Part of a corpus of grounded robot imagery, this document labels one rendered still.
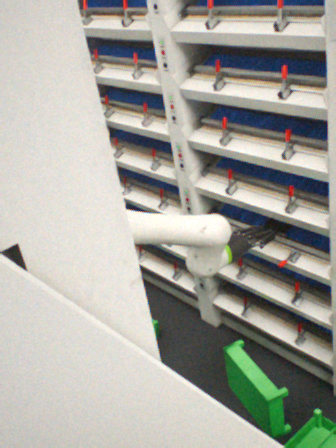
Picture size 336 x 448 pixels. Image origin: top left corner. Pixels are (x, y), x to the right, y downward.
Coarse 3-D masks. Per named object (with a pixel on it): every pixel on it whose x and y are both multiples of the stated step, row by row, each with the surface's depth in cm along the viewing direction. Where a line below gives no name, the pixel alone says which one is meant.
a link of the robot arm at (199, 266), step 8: (192, 248) 168; (192, 256) 169; (200, 256) 166; (224, 256) 173; (192, 264) 169; (200, 264) 168; (208, 264) 167; (216, 264) 169; (224, 264) 174; (192, 272) 171; (200, 272) 169; (208, 272) 170; (216, 272) 173
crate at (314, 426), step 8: (320, 416) 187; (312, 424) 188; (320, 424) 189; (328, 424) 186; (304, 432) 186; (312, 432) 188; (320, 432) 188; (328, 432) 187; (296, 440) 184; (304, 440) 186; (312, 440) 186; (320, 440) 185
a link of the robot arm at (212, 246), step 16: (144, 224) 156; (160, 224) 157; (176, 224) 158; (192, 224) 159; (208, 224) 160; (224, 224) 161; (144, 240) 157; (160, 240) 158; (176, 240) 159; (192, 240) 160; (208, 240) 160; (224, 240) 161; (208, 256) 165
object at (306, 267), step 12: (216, 204) 220; (252, 252) 202; (264, 252) 195; (276, 252) 193; (288, 252) 190; (288, 264) 188; (300, 264) 185; (312, 264) 183; (324, 264) 180; (312, 276) 183; (324, 276) 177
